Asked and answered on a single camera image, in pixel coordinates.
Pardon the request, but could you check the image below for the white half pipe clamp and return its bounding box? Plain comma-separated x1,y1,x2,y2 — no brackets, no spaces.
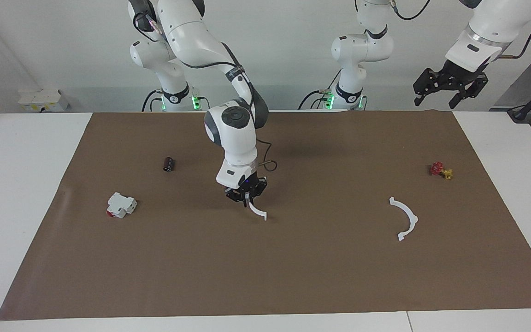
389,197,419,242
246,193,268,221

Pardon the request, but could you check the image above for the dark grey partition panel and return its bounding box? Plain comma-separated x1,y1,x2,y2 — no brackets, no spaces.
491,44,531,111

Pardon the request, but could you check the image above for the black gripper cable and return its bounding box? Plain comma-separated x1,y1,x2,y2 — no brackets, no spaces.
133,12,279,173
500,0,531,59

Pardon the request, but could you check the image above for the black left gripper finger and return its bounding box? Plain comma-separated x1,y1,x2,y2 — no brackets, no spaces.
413,69,435,107
449,76,488,109

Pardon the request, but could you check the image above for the black base cable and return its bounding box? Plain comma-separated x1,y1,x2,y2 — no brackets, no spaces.
142,90,162,112
298,69,342,110

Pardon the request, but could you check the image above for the white power strip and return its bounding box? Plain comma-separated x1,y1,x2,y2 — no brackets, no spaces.
18,89,70,113

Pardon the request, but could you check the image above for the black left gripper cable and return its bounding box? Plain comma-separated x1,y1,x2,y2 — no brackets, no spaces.
500,0,531,59

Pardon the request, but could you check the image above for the brown table mat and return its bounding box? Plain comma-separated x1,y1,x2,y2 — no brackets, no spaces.
0,110,531,321

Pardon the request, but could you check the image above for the white circuit breaker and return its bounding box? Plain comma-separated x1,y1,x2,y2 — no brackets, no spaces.
107,192,137,219

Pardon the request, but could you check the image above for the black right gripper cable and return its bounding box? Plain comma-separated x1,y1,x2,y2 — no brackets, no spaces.
133,12,279,173

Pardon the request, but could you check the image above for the red handle brass valve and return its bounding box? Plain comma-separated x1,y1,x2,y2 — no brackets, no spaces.
429,162,454,180

